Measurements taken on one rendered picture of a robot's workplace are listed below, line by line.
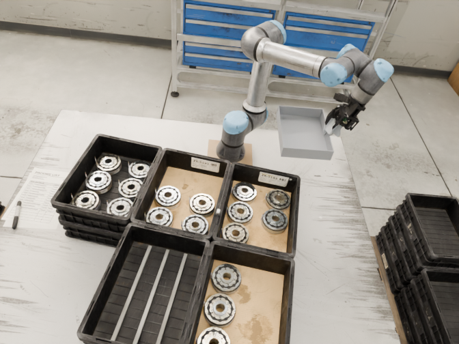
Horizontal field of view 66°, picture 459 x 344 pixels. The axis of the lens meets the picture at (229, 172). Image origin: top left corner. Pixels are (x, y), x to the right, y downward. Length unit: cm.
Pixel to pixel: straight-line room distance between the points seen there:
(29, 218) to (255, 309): 100
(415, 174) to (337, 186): 153
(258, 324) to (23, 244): 96
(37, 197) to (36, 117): 166
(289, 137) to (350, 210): 51
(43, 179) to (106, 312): 79
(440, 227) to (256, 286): 129
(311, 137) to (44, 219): 117
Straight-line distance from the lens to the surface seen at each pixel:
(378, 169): 318
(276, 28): 157
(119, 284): 131
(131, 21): 415
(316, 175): 188
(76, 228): 150
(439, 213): 237
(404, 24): 436
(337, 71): 125
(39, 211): 171
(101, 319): 127
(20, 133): 324
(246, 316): 126
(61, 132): 205
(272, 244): 140
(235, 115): 170
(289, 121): 159
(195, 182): 154
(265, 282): 132
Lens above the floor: 200
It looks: 47 degrees down
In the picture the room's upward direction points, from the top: 9 degrees clockwise
